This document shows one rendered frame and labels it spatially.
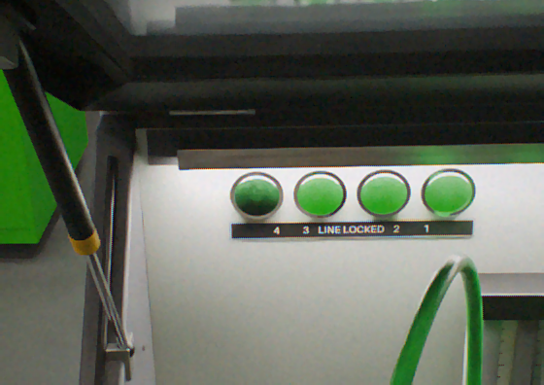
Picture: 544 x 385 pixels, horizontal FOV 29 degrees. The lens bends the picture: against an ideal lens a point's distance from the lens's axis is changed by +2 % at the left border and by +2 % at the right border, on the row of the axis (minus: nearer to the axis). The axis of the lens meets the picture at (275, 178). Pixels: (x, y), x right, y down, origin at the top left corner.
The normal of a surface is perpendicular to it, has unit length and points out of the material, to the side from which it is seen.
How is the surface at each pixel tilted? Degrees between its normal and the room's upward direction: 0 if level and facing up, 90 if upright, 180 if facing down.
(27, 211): 90
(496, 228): 90
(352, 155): 90
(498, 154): 90
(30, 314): 0
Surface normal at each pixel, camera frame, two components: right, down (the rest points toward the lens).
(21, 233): -0.04, 0.46
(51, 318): -0.02, -0.89
